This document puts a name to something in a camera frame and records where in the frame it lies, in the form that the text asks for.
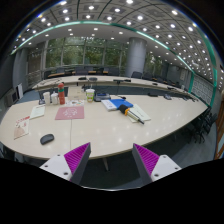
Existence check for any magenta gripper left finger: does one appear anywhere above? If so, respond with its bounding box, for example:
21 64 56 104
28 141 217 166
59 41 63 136
41 143 91 185

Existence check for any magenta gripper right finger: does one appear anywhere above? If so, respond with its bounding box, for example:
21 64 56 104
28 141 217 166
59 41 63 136
132 144 181 185

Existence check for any black computer mouse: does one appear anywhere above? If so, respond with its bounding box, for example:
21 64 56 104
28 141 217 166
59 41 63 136
40 134 54 145

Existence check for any pink paper sheet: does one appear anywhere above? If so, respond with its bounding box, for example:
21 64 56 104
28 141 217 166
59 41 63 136
55 106 84 120

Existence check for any white paper under tool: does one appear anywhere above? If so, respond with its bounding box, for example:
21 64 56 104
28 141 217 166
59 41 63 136
129 104 151 122

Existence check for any red white booklet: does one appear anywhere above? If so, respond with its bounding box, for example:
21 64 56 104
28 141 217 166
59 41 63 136
14 116 30 139

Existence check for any white paper document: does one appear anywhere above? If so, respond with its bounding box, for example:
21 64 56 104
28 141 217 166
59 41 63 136
30 105 45 119

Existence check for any black office chair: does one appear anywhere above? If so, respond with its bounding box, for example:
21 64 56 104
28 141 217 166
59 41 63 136
189 113 218 143

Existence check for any black yellow handheld tool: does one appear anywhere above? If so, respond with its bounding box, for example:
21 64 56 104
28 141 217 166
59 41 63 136
119 104 144 124

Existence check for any white book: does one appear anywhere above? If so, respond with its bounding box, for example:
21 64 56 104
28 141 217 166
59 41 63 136
101 100 117 111

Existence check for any white jar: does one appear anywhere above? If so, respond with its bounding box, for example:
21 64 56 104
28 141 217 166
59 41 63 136
51 93 58 105

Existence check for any blue folder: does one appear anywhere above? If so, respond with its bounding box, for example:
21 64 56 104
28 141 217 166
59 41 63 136
110 99 133 109

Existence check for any white cup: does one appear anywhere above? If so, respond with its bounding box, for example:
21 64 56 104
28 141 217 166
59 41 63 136
43 92 50 105

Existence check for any green lidded drink cup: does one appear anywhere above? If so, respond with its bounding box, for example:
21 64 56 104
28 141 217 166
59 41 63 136
86 89 95 102

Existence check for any red thermos bottle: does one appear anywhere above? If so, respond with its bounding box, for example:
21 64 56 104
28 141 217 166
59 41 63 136
58 83 65 105

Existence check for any grey round pillar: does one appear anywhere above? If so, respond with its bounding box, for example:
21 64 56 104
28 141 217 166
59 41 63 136
125 37 147 77

